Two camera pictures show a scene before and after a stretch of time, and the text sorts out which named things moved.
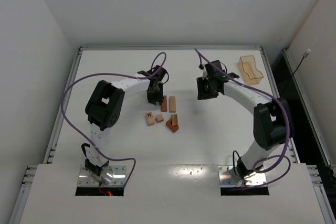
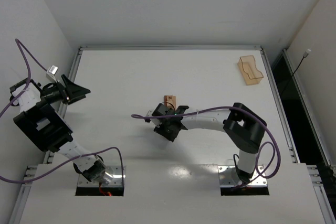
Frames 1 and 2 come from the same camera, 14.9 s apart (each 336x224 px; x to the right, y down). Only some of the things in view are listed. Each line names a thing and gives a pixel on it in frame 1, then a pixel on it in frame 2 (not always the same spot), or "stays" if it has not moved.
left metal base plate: x=110 y=176 stays
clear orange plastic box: x=247 y=65 stays
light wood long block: x=172 y=104 stays
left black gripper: x=155 y=96 -> x=66 y=94
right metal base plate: x=228 y=178 stays
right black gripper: x=203 y=89 -> x=165 y=130
